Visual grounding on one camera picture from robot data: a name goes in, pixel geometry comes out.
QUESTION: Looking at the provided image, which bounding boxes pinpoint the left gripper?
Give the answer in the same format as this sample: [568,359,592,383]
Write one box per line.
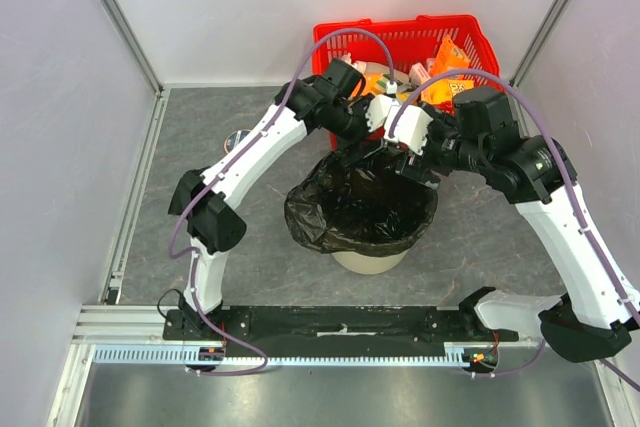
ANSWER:
[325,94,386,170]

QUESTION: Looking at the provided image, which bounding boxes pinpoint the black trash bag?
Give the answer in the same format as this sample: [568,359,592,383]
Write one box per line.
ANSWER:
[284,147,438,257]

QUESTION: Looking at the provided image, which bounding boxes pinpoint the beige trash bin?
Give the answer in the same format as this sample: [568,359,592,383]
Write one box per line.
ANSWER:
[332,250,408,275]

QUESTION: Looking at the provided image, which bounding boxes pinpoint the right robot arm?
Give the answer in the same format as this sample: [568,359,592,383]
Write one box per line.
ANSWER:
[385,85,639,363]

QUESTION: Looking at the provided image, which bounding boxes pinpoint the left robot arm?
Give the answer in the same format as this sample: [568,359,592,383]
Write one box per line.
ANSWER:
[168,59,371,340]

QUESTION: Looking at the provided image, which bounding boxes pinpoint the orange snack pack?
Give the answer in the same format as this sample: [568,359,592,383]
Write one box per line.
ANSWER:
[362,74,388,95]

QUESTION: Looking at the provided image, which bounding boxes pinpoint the pink capped bottle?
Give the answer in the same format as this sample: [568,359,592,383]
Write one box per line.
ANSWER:
[340,53,409,83]

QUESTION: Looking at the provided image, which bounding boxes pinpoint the yellow snack box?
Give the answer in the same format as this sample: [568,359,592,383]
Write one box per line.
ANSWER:
[420,78,475,108]

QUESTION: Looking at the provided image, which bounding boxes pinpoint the pink small packet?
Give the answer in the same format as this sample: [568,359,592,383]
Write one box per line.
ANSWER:
[408,62,431,87]

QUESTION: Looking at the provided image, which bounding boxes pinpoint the red plastic basket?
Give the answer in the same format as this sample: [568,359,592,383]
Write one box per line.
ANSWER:
[312,14,501,148]

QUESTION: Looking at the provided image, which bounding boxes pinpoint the orange carton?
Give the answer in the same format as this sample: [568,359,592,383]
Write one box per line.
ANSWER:
[429,35,471,77]

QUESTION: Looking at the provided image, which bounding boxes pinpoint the masking tape roll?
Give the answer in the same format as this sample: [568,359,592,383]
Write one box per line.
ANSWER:
[223,129,250,154]

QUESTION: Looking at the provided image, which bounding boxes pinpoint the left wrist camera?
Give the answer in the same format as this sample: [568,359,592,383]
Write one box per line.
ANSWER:
[366,79,402,140]

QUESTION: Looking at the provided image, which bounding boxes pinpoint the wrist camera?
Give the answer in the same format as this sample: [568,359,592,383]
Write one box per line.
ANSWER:
[384,104,432,155]
[366,79,402,140]

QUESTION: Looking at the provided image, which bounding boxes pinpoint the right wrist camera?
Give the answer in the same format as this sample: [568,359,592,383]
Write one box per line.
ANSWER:
[384,104,432,155]

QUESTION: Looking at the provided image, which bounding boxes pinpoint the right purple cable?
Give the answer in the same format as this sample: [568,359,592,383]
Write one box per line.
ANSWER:
[387,69,640,393]

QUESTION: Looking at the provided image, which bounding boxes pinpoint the purple cable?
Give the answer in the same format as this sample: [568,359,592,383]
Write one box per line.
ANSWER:
[168,27,399,378]
[387,69,640,393]

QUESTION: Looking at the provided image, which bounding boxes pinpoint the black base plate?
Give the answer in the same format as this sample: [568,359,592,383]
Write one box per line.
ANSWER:
[162,304,521,359]

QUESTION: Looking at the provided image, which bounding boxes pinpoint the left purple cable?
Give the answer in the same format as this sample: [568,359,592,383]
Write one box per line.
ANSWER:
[168,27,399,378]

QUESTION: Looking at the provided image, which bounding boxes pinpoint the slotted cable duct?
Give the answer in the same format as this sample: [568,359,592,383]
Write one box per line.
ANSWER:
[93,344,478,368]

